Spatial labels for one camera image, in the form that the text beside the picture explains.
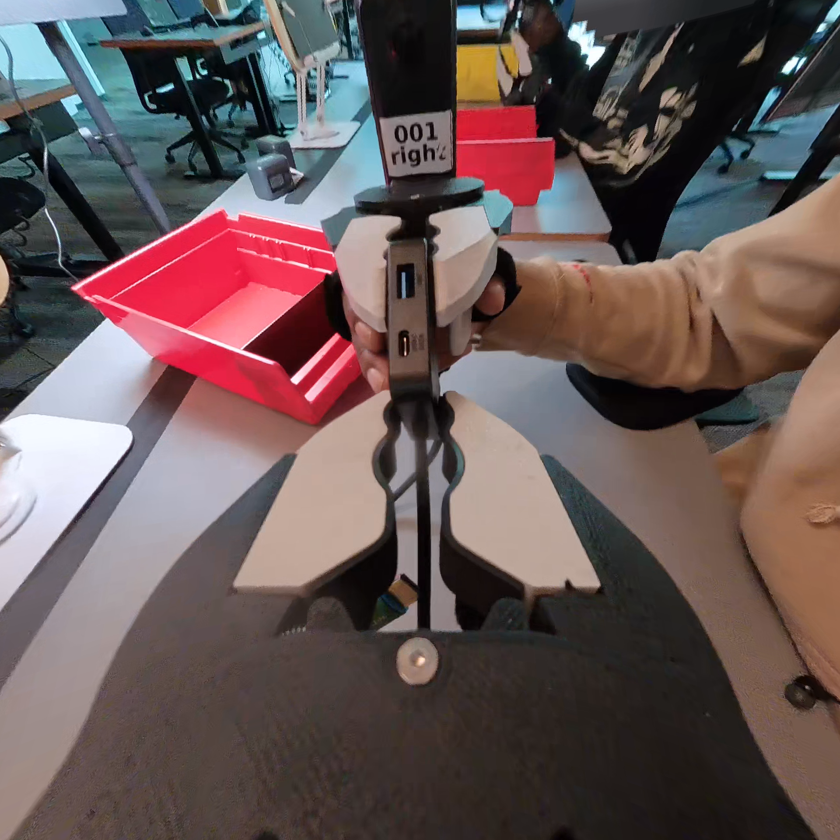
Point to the black bin divider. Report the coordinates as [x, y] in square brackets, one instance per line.
[295, 334]

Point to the tilted table grey leg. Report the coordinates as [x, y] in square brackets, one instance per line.
[98, 118]

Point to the red plastic bin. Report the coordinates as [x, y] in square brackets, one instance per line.
[499, 170]
[151, 308]

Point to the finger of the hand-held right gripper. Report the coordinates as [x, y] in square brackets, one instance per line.
[463, 262]
[364, 275]

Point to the person's right forearm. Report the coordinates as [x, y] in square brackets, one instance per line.
[656, 315]

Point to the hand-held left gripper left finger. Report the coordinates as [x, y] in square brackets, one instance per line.
[328, 512]

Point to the black office chair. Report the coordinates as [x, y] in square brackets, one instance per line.
[170, 85]
[19, 203]

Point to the wooden desk black legs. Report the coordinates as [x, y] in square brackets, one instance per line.
[39, 102]
[177, 40]

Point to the grey usb hub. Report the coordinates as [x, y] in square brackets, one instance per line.
[407, 308]

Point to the black clip microphone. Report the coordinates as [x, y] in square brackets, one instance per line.
[800, 692]

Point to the black chair armrest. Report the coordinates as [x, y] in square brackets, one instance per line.
[630, 400]

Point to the black board wooden edge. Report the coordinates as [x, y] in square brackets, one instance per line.
[305, 29]

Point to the yellow plastic bin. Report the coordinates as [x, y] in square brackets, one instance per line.
[482, 75]

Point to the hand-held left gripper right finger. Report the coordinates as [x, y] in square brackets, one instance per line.
[512, 518]

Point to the small grey device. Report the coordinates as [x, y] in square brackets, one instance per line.
[275, 145]
[269, 177]

